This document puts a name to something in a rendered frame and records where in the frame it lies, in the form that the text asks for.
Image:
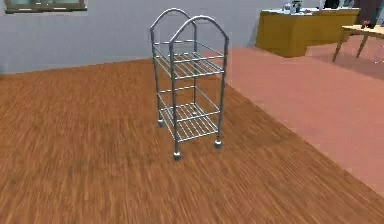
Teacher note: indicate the yellow kitchen counter cabinet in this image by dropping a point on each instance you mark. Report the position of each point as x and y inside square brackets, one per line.
[293, 31]

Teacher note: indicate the white kitchen appliance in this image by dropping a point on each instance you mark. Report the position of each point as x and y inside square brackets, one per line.
[295, 6]

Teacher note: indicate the dark framed window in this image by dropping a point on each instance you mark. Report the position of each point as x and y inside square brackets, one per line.
[45, 5]

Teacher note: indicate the light wooden table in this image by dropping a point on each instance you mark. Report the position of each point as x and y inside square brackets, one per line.
[363, 30]

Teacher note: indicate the small red object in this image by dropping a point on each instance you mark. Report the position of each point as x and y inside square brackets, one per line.
[366, 24]

